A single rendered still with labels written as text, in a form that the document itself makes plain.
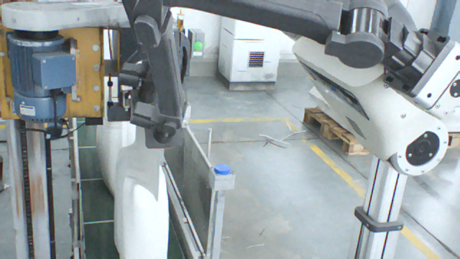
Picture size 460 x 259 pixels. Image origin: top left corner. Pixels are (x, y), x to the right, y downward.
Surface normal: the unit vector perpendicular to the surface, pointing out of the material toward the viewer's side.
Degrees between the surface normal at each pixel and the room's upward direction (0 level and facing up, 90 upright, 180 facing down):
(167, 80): 130
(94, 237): 0
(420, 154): 90
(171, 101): 124
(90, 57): 90
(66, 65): 90
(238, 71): 90
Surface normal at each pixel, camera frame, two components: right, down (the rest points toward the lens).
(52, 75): 0.66, 0.33
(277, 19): -0.20, 0.83
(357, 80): -0.55, -0.69
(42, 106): 0.33, 0.39
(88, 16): 0.82, 0.27
